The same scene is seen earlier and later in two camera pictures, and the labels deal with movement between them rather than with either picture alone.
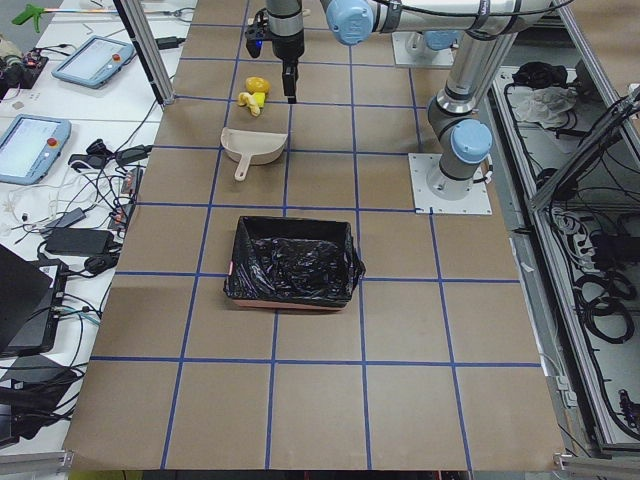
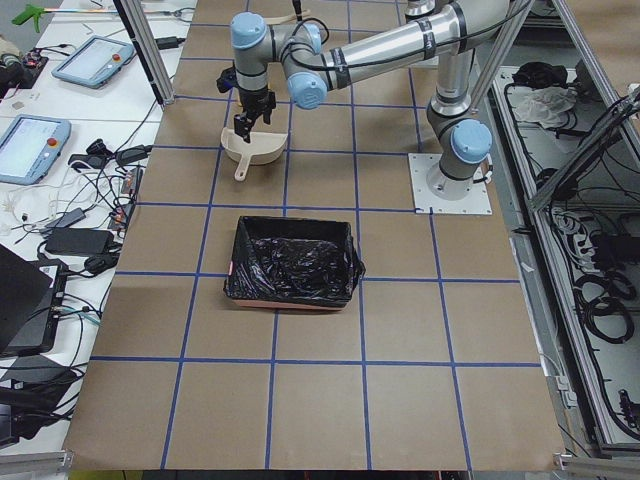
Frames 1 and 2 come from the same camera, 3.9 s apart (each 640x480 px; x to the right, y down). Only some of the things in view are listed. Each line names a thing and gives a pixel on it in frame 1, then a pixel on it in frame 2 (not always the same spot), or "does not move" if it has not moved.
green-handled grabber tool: [33, 12] does not move
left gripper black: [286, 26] -> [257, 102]
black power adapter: [79, 242] does not move
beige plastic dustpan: [251, 147] does not move
